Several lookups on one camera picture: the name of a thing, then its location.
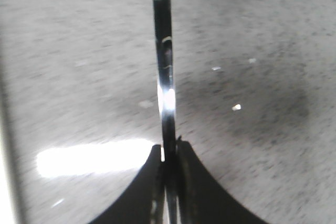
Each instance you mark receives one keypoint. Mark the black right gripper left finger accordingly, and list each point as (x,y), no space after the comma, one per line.
(142,201)

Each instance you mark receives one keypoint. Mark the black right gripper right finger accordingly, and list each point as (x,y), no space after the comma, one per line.
(201,197)

